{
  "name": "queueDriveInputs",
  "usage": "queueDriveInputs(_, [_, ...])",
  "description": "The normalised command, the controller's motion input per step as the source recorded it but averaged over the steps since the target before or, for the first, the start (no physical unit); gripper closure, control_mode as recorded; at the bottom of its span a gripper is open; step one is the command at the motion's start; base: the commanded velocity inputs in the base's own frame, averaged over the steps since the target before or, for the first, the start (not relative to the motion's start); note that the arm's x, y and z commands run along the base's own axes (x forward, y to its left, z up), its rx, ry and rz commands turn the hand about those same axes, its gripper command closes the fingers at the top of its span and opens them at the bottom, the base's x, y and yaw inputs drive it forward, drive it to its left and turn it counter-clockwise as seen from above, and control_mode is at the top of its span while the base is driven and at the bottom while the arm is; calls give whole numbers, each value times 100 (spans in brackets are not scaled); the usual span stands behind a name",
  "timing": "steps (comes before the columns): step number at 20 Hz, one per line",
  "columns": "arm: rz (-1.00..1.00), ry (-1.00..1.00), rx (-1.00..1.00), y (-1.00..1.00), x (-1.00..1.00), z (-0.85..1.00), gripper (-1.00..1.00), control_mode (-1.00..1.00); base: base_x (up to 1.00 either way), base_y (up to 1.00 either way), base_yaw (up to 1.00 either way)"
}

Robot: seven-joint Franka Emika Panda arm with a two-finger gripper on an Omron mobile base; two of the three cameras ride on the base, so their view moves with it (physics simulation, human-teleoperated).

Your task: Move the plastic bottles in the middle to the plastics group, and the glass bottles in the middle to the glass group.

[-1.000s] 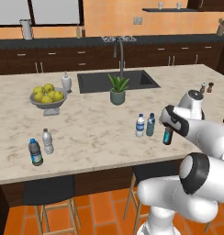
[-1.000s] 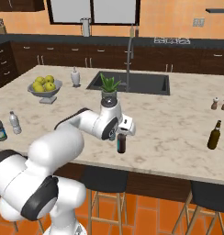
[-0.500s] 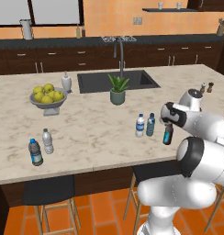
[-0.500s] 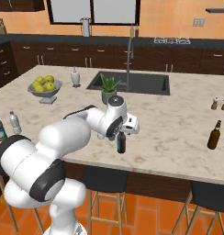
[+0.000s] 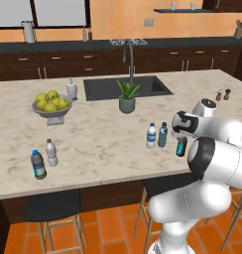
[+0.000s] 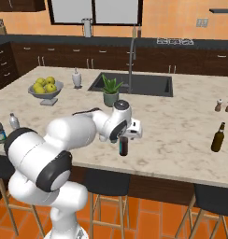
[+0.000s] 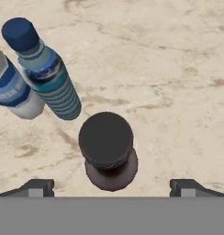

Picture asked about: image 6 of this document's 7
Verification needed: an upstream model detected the clear plastic bottle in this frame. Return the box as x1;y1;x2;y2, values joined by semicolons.
8;112;21;131

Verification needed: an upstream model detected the dark wood cupboard run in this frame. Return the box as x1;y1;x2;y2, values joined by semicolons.
0;39;228;93

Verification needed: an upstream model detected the grey fruit bowl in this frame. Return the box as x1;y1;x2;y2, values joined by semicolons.
27;81;64;107

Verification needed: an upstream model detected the dark sink basin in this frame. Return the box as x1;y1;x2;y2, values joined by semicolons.
87;71;174;98

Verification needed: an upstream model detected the black framed window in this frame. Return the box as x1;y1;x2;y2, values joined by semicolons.
47;0;144;26

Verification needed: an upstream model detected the olive brown glass bottle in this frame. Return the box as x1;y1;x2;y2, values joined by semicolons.
210;121;227;153

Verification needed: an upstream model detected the white soap dispenser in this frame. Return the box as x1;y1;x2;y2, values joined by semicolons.
71;67;83;90

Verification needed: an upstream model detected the black seat wooden stool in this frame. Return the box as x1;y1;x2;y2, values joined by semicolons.
0;154;47;238
83;168;132;239
174;183;228;239

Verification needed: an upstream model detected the grey paper towel holder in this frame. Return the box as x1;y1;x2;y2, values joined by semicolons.
80;18;94;38

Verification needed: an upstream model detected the dark wood wall cupboard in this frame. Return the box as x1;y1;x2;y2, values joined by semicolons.
0;0;47;13

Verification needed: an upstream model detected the brown utensil holder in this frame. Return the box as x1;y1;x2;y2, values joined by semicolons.
0;18;8;35

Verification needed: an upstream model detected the grey sink tap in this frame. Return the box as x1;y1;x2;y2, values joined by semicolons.
127;35;138;94

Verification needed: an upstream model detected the grey wall outlet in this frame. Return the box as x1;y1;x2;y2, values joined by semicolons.
195;18;209;29

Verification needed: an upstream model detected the dark brown glass bottle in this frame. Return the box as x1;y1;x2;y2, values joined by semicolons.
119;135;130;157

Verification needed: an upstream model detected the dark wall shelf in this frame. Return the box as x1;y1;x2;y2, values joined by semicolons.
208;7;228;14

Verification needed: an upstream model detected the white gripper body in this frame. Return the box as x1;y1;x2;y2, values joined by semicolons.
121;124;144;140

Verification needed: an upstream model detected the white dish rack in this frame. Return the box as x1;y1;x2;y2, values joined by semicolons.
156;37;195;47

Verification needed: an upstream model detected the green plant in grey pot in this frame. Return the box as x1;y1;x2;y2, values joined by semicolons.
101;74;124;108

